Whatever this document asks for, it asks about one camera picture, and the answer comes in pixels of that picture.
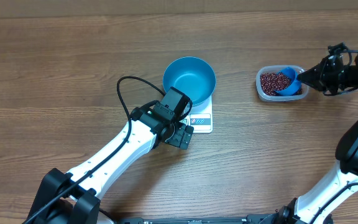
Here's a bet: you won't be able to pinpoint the white digital kitchen scale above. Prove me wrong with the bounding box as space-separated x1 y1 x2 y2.
181 96 213 134

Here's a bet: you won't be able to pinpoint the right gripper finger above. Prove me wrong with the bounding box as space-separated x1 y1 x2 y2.
297 63 322 80
297 76 322 91

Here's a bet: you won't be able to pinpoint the clear plastic food container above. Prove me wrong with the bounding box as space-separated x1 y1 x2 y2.
256 65 309 102

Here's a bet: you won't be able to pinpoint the blue plastic measuring scoop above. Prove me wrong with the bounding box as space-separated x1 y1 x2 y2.
274 67 301 96

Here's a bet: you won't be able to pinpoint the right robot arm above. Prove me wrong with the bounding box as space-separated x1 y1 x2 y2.
261 43 358 223

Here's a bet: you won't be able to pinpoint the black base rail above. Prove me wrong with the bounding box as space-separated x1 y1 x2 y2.
115 213 278 224

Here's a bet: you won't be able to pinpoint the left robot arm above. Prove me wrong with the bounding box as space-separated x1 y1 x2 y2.
26 100 194 223

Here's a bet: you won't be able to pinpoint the red adzuki beans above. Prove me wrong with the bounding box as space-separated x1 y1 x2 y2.
259 72 303 97

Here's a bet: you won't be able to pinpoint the blue metal bowl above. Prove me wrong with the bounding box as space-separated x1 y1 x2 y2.
162 57 216 106

